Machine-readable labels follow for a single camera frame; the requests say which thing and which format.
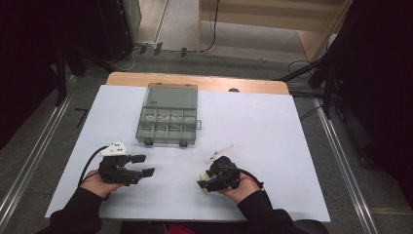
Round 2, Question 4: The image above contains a black stand leg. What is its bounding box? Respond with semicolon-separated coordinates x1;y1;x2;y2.
274;55;335;82

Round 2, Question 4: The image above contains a red cloth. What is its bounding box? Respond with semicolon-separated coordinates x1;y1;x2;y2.
167;223;196;234

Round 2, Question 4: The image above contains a grey metal cabinet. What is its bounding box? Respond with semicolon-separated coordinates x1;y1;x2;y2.
121;0;143;42

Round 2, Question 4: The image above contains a black curtain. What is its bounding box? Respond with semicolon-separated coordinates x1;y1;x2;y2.
0;0;134;150
324;0;413;209

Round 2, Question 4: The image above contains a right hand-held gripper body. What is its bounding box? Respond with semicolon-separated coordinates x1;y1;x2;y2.
205;144;242;193

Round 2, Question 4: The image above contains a white table sheet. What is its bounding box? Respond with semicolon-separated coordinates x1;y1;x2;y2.
45;85;331;223

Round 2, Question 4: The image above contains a metal floor rail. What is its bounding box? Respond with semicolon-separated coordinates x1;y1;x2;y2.
313;97;379;234
0;76;77;225

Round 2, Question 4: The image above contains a person's right hand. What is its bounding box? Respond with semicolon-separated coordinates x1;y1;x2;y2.
216;176;262;205

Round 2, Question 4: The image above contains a group of small white parts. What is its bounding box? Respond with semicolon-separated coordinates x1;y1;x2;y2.
142;114;197;124

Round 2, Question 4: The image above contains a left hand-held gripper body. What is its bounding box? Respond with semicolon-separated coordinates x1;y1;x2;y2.
97;140;144;187

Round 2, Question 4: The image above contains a grey translucent compartment box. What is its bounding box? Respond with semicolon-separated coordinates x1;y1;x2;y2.
135;82;203;148

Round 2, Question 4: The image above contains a black stand post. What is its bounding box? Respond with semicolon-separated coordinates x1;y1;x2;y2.
55;45;67;107

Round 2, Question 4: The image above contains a white floor cable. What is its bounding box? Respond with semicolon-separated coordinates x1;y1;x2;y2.
111;48;139;72

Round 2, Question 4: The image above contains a person's left hand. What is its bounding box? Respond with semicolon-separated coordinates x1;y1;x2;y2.
79;169;123;199

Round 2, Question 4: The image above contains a left hand-held gripper black cable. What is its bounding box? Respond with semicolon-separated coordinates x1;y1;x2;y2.
78;145;109;186

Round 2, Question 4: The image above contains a thin black floor cable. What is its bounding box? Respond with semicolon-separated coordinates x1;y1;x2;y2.
298;105;322;122

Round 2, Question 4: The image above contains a white power strip with plugs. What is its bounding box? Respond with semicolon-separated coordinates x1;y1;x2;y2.
134;40;164;57

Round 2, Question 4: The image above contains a black hanging cable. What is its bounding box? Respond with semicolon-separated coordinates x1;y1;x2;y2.
198;0;221;54

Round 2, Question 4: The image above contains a black floor cable loop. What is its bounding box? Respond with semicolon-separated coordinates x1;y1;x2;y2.
286;59;318;81

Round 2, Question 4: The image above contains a yellow-green stick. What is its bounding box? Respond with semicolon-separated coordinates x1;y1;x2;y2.
199;173;210;195

